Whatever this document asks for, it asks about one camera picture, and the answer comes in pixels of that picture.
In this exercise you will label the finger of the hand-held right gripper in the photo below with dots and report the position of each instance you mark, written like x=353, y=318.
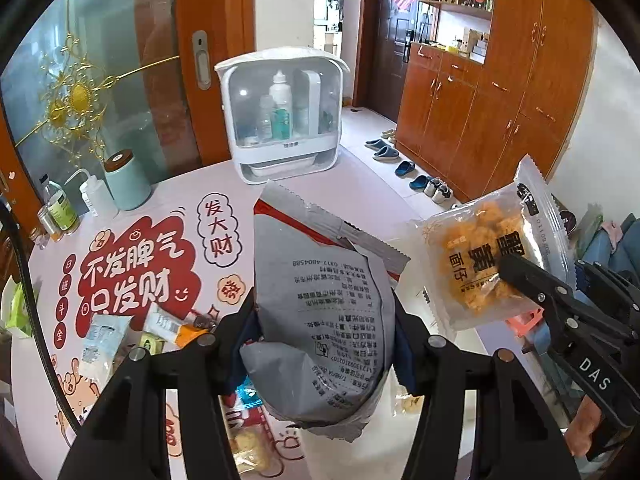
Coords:
x=535, y=280
x=602, y=280

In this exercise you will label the small clear bottle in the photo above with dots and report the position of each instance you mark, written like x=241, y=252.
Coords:
x=265, y=120

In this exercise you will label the pink basket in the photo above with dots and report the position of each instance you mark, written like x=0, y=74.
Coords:
x=525, y=324

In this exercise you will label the dark round object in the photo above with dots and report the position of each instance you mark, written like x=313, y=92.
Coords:
x=567, y=220

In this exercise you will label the orange and white snack packet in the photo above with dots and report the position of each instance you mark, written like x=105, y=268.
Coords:
x=172, y=327

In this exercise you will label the silver-grey printed snack packet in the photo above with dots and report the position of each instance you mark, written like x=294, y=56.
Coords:
x=320, y=310

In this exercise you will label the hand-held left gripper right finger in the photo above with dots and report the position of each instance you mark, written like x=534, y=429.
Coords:
x=404, y=350

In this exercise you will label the dark entrance door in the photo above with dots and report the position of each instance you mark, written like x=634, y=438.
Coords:
x=387, y=60

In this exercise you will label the blue sofa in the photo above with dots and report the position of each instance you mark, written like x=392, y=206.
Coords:
x=622, y=260

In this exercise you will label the sliding glass door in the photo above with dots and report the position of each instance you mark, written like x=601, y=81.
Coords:
x=100, y=10

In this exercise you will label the dark blue slipper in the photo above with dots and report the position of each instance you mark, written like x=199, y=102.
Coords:
x=405, y=170
x=420, y=183

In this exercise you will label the mint canister brown lid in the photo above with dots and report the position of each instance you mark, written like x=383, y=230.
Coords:
x=127, y=182

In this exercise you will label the door lock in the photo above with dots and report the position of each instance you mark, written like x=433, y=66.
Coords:
x=408, y=46

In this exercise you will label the tall white container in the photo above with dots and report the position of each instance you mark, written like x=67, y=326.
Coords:
x=306, y=100

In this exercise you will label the small yellowish snack packet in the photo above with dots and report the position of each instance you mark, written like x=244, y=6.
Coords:
x=411, y=400

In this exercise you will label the clear packet of orange snack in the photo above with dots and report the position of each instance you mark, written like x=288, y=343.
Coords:
x=480, y=240

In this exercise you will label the wooden cabinet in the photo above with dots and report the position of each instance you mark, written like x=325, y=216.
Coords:
x=450, y=110

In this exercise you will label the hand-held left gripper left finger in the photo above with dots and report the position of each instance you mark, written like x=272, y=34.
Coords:
x=247, y=320

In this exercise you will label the person's right hand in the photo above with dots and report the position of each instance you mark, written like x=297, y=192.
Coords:
x=582, y=432

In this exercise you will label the white sneaker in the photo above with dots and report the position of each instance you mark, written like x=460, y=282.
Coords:
x=443, y=194
x=434, y=186

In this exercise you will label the white squeeze bottle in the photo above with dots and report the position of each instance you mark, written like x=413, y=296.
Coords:
x=97, y=200

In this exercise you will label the white bottle teal label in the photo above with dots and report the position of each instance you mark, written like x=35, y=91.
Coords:
x=281, y=100

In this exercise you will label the green snack packet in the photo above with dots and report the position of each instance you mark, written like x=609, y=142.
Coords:
x=152, y=345

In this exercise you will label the gold door ornament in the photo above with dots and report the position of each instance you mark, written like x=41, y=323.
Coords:
x=79, y=95

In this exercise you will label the red snack packet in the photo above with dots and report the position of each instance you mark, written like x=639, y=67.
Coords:
x=245, y=412

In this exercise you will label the yellow cracker packet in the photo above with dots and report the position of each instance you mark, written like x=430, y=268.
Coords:
x=250, y=452

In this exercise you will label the beige slipper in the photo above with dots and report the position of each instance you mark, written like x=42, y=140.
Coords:
x=388, y=134

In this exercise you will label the green and white box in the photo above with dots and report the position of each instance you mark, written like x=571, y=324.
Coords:
x=15, y=310

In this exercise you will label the grey-blue slipper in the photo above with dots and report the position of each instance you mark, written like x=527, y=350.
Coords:
x=386, y=154
x=378, y=144

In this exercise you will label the white storage box clear front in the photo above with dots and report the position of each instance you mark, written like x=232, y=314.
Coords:
x=280, y=167

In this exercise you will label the small metal can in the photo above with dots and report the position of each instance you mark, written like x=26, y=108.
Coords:
x=49, y=225

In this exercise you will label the green label bottle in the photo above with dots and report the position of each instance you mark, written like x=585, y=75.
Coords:
x=62, y=210

